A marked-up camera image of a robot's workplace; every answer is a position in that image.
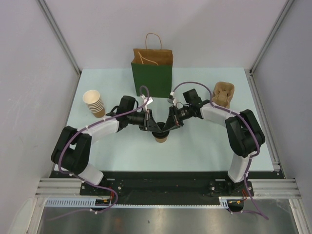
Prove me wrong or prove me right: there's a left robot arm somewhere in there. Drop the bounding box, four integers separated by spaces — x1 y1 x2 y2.
51 96 162 195

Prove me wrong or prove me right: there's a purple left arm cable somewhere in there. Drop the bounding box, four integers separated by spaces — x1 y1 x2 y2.
46 85 150 221

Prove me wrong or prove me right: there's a white cable duct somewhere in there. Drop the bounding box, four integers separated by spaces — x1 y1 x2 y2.
45 197 115 207

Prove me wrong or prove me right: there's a brown paper coffee cup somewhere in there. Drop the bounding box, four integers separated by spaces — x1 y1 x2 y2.
155 137 167 143

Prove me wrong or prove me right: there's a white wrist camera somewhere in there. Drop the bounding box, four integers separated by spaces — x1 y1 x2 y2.
141 96 153 105
167 92 176 105

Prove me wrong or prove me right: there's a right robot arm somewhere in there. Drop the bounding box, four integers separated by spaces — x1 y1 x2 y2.
162 89 265 195

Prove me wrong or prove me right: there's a green paper bag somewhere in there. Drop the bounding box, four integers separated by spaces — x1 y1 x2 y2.
131 33 174 98

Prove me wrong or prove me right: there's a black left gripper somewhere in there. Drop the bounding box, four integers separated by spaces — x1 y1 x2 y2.
127 109 161 132

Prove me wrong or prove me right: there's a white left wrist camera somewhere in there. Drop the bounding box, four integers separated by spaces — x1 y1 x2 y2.
141 96 153 105

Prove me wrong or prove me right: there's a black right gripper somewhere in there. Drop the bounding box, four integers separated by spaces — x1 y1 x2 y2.
163 105 193 132

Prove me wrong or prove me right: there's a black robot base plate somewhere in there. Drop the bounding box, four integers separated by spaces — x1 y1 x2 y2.
50 171 284 206

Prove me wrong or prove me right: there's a brown pulp cup carrier stack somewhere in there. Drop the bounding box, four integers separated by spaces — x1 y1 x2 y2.
212 81 234 109

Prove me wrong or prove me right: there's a stack of paper cups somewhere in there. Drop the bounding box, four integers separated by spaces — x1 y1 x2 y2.
82 90 106 118

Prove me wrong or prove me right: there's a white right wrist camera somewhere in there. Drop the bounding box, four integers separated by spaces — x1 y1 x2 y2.
167 92 176 105

